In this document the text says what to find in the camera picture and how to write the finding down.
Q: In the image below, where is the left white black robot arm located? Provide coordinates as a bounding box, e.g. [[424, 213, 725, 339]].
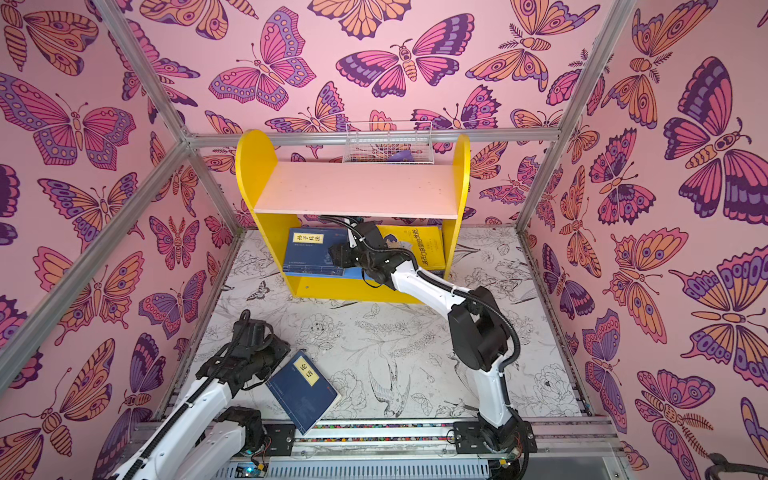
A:
[[111, 309, 291, 479]]

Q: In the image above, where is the small green circuit board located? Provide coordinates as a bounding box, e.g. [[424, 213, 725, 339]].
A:
[[234, 462, 267, 479]]

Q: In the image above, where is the navy book bottom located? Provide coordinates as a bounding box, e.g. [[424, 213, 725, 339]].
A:
[[266, 349, 341, 435]]

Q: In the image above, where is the yellow wooden bookshelf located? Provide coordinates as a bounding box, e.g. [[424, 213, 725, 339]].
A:
[[236, 130, 471, 312]]

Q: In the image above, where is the yellow cartoon book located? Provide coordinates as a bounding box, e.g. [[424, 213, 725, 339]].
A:
[[378, 225, 446, 272]]

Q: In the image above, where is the clear wire basket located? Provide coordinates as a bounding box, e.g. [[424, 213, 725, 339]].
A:
[[342, 119, 435, 165]]

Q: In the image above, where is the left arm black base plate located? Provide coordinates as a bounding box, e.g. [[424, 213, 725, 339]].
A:
[[259, 423, 296, 458]]

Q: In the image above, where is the aluminium mounting rail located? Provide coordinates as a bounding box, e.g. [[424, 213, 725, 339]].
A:
[[125, 418, 635, 479]]

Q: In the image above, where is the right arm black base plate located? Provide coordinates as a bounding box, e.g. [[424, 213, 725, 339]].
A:
[[452, 418, 538, 455]]

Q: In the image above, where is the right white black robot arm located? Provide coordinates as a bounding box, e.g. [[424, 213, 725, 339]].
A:
[[320, 215, 536, 479]]

